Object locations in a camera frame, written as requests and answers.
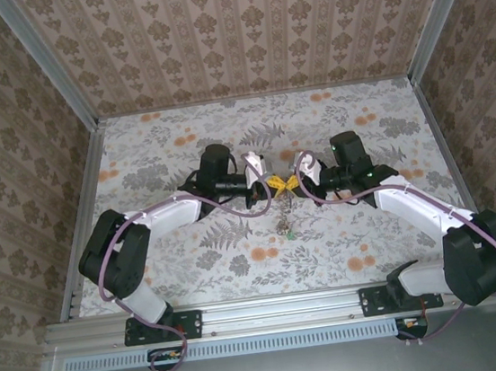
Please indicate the metal keyring with keys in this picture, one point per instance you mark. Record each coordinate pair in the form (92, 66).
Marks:
(285, 224)

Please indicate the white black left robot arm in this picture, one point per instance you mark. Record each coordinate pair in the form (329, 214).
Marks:
(170, 215)

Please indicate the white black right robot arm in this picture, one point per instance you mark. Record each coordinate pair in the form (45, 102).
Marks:
(413, 206)

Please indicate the floral patterned table cover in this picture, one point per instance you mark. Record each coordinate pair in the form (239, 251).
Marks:
(320, 253)

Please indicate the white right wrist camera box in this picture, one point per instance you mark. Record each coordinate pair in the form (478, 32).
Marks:
(309, 166)

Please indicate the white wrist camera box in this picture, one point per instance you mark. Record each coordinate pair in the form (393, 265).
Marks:
(309, 166)
(254, 164)

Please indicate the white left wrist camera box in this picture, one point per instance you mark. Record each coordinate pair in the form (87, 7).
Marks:
(254, 164)

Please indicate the thin aluminium table edge rail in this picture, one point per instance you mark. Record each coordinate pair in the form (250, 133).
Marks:
(255, 97)

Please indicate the aluminium side rail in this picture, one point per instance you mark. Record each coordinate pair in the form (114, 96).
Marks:
(434, 126)
(92, 168)

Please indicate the aluminium extrusion rail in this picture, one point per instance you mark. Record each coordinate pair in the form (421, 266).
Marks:
(281, 310)

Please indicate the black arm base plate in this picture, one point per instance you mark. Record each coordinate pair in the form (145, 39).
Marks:
(192, 323)
(371, 301)

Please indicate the aluminium frame post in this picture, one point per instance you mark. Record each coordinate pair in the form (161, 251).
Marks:
(47, 65)
(444, 12)

